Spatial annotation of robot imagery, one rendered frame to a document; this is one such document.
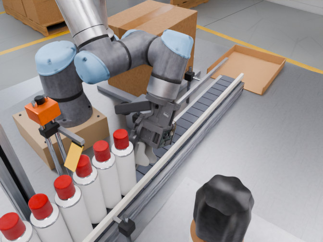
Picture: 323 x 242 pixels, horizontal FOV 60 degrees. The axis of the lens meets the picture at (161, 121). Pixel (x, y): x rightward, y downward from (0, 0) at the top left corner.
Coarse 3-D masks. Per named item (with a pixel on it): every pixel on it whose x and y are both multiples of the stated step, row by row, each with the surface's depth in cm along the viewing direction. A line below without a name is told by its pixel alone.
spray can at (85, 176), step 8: (80, 160) 56; (88, 160) 56; (80, 168) 55; (88, 168) 56; (80, 176) 56; (88, 176) 57; (96, 176) 58; (80, 184) 57; (88, 184) 57; (96, 184) 59; (88, 192) 59; (96, 192) 60; (88, 200) 60; (96, 200) 61; (88, 208) 62; (96, 208) 63; (104, 208) 66; (96, 216) 65; (104, 216) 67; (96, 224) 67
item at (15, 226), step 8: (8, 216) 46; (16, 216) 46; (0, 224) 45; (8, 224) 45; (16, 224) 46; (24, 224) 48; (8, 232) 45; (16, 232) 46; (24, 232) 48; (32, 232) 49; (8, 240) 47; (16, 240) 47; (24, 240) 48; (32, 240) 49; (40, 240) 53
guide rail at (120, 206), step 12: (192, 132) 89; (180, 144) 84; (168, 156) 80; (156, 168) 76; (144, 180) 73; (132, 192) 70; (120, 204) 67; (108, 216) 65; (96, 228) 63; (84, 240) 61
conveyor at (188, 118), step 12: (216, 84) 113; (228, 84) 113; (204, 96) 107; (216, 96) 107; (228, 96) 108; (192, 108) 101; (204, 108) 101; (216, 108) 101; (180, 120) 96; (192, 120) 96; (204, 120) 96; (180, 132) 92; (156, 156) 84; (144, 168) 80; (120, 216) 70; (108, 228) 66; (96, 240) 64
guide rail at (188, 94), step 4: (224, 60) 111; (220, 64) 109; (216, 68) 107; (212, 72) 105; (204, 76) 102; (208, 76) 102; (200, 80) 100; (204, 80) 101; (196, 84) 98; (200, 84) 99; (192, 88) 96; (196, 88) 97; (188, 92) 95; (192, 92) 96; (184, 96) 93; (188, 96) 94; (180, 100) 91; (184, 100) 93; (180, 104) 91; (36, 232) 57
